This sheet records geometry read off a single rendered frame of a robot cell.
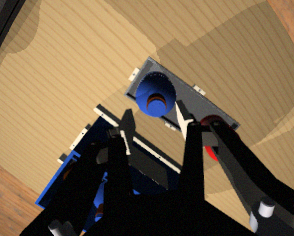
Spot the red bottle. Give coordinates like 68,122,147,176
200,115,241,161

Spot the blue bottle with grey label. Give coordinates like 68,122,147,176
136,71,176,117

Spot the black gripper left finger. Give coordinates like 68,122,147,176
19,108,136,236

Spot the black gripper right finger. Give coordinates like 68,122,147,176
170,100,294,236

